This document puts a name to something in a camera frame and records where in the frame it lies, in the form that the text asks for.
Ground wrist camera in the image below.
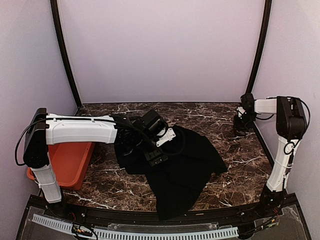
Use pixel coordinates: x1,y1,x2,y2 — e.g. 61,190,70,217
236,106,247,119
156,127,177,148

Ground black frame post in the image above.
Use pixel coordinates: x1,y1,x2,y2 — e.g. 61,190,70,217
50,0,83,109
245,0,272,94

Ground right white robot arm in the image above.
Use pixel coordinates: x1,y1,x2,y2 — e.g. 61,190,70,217
234,93,311,193

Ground black t-shirt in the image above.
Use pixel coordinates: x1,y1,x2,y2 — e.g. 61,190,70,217
114,125,228,213

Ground orange plastic bin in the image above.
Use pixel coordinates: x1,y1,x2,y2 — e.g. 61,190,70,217
23,142,95,190

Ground black front rail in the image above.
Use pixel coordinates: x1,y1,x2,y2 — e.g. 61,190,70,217
27,194,297,227

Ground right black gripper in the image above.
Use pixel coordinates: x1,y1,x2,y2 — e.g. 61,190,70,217
234,112,256,130

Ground white slotted cable duct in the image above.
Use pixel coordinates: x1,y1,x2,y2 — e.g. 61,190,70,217
32,214,239,240

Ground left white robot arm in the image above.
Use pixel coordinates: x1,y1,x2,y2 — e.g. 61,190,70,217
16,108,176,218

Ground left black frame post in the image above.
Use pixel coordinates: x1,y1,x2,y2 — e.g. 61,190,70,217
50,0,83,109

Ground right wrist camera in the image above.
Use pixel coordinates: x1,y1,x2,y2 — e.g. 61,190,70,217
236,106,247,119

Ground right black frame post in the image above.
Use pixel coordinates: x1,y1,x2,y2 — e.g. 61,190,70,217
245,0,272,94

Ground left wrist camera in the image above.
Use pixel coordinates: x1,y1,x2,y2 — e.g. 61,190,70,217
156,127,177,148

